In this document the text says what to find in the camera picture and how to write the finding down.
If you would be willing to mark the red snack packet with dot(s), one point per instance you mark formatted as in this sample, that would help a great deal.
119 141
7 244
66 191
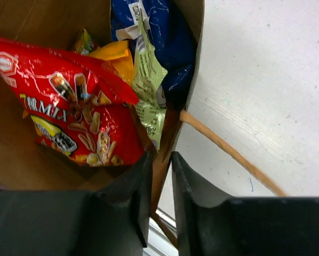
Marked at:
79 104

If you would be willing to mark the blue chips bag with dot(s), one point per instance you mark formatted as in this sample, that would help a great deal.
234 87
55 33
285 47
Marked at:
175 47

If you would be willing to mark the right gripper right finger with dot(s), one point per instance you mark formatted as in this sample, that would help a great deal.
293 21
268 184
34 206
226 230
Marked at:
211 222

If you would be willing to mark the Fox's fruit candy bag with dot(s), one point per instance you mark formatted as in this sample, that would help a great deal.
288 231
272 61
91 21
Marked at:
84 43

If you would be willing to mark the small green snack packet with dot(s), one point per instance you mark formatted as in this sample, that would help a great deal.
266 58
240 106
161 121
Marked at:
147 84

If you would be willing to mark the aluminium mounting rail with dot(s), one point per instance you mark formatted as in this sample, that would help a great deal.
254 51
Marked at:
158 243

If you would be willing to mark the green paper bag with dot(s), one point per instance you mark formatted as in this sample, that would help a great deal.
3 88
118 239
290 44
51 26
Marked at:
26 165

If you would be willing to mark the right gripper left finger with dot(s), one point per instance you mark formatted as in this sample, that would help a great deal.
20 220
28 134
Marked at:
111 221

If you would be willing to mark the orange candy packet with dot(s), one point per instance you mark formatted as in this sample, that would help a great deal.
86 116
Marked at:
119 56

